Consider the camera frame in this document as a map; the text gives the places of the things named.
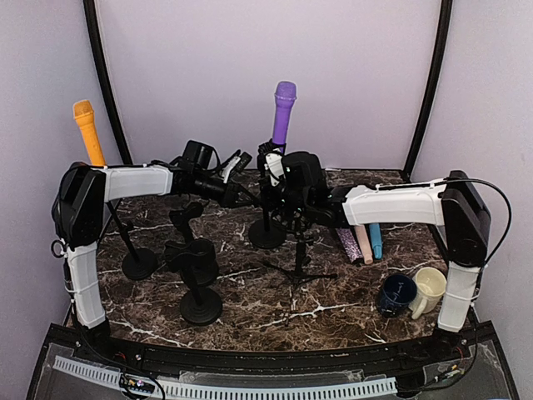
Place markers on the dark blue mug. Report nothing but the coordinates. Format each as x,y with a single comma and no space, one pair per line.
396,293

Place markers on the black front rail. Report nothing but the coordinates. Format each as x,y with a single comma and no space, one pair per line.
404,359

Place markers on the black tripod shock-mount stand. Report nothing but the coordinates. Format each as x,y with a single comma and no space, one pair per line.
297,276

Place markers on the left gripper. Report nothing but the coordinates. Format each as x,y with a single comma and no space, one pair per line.
230,197

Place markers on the white cable tray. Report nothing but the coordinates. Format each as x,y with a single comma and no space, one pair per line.
202,385

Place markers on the blue microphone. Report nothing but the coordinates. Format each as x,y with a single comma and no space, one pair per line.
376,240

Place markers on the black stand of orange microphone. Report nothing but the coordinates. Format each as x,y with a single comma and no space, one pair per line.
139,263

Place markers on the black stand of beige microphone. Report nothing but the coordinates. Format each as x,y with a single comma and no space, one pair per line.
195,257

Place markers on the black frame post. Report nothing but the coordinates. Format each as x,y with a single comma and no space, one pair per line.
90,12
434,73

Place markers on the right black frame post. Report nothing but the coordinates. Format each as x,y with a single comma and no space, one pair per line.
434,73

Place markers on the black stand of blue microphone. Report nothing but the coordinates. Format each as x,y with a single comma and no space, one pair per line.
200,306

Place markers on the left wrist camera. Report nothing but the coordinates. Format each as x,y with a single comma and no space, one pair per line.
234,165

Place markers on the black stand of purple microphone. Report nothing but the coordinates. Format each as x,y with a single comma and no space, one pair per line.
256,234

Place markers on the purple microphone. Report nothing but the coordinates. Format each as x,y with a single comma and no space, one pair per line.
285,97

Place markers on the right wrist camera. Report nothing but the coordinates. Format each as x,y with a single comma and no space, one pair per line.
269,157

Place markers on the orange microphone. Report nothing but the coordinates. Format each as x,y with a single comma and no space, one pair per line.
84,117

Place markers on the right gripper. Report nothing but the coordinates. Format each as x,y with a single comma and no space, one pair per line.
269,202

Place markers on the left black frame post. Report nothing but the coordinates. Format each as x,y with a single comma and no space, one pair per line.
90,12

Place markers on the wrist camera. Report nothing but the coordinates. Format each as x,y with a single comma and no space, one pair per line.
234,165
269,157

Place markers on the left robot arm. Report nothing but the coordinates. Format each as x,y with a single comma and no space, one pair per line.
85,190

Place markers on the cream mug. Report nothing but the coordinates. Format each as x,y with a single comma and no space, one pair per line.
430,287

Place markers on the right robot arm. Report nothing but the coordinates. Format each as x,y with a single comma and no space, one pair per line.
298,195

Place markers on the beige microphone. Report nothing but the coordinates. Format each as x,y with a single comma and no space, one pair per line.
364,244

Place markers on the glitter silver-head microphone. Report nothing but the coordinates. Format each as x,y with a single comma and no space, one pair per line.
350,244

